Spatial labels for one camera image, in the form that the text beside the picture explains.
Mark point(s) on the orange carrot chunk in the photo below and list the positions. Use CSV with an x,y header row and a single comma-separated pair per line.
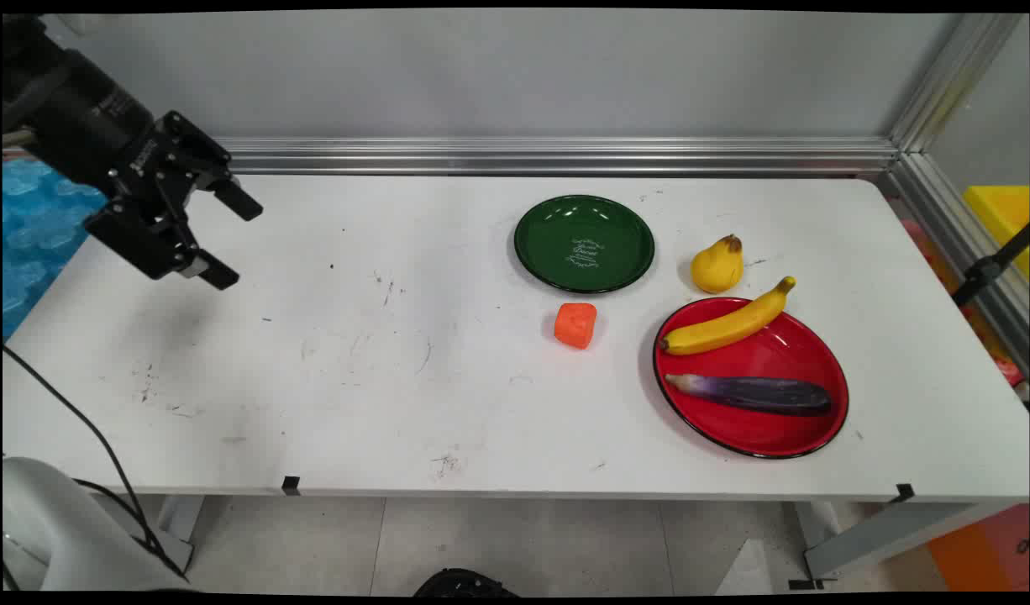
x,y
575,326

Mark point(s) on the white table leg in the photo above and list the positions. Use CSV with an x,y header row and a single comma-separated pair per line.
x,y
179,525

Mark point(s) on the blue bubble wrap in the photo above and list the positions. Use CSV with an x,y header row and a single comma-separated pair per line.
x,y
36,227

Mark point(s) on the white triangular sheet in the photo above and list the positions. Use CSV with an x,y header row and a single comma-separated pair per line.
x,y
750,576

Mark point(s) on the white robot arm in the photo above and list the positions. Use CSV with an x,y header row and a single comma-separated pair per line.
x,y
57,529

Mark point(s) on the purple eggplant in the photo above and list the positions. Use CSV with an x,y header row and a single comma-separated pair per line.
x,y
759,394

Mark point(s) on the yellow plastic box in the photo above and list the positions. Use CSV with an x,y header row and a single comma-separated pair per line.
x,y
1001,210

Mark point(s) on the grey table leg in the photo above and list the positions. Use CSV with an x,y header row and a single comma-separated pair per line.
x,y
893,533

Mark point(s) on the black tape mark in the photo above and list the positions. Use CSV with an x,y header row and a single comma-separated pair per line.
x,y
291,485
904,491

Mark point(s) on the orange floor box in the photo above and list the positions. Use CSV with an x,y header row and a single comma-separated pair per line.
x,y
981,555

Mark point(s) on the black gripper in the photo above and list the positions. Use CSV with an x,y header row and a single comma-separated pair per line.
x,y
86,118

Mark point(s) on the yellow banana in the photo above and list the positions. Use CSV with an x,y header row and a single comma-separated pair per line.
x,y
725,326

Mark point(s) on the aluminium frame post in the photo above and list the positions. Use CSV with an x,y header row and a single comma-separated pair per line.
x,y
952,80

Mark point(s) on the black round floor object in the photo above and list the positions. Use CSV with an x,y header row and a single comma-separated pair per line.
x,y
465,584

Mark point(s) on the aluminium frame rail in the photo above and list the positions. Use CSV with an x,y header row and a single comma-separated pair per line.
x,y
565,155
960,239

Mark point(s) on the red enamel plate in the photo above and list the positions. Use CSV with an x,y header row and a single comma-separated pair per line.
x,y
759,437

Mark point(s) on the yellow pear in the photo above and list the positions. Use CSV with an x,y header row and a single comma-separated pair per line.
x,y
717,269

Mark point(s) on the green enamel plate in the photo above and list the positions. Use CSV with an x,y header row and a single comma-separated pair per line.
x,y
584,244

